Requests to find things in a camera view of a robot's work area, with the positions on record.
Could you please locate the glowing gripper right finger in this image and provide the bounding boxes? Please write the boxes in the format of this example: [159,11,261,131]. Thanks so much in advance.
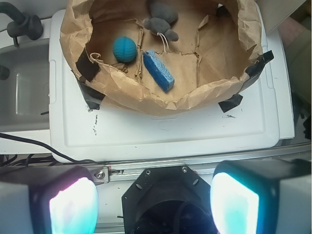
[210,159,312,234]

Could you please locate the black tape strip left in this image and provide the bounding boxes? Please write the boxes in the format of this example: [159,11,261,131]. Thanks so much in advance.
[76,48,105,110]

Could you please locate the brown paper bag liner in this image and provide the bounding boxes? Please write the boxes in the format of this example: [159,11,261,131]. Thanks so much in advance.
[60,0,263,116]

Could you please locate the grey plush mouse toy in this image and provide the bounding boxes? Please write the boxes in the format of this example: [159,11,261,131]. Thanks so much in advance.
[143,0,179,42]

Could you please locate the blue textured ball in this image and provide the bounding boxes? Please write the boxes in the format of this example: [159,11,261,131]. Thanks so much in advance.
[113,37,137,63]

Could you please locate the black tape strip right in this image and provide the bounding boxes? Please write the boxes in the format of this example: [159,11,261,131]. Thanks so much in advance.
[218,50,274,113]

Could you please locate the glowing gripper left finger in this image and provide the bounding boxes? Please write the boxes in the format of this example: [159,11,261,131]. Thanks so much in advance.
[0,166,99,234]

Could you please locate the black tape strip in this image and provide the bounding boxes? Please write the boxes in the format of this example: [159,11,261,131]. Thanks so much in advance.
[76,48,105,110]
[218,50,274,113]

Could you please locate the dark grey faucet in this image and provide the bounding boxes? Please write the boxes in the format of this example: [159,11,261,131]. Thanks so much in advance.
[0,1,44,47]

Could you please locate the black cable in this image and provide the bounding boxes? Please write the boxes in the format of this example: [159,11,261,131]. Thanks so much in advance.
[0,133,98,164]

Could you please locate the black octagonal mount plate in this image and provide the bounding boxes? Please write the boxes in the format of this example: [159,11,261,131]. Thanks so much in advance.
[122,165,218,234]

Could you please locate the aluminium frame rail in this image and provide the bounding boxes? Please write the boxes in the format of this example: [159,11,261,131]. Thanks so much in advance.
[88,142,312,184]

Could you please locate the white plastic bin lid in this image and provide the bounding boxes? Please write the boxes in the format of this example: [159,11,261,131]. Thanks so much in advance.
[49,10,280,161]

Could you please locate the blue rectangular sponge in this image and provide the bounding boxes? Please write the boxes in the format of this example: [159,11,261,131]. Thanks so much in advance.
[143,50,175,93]

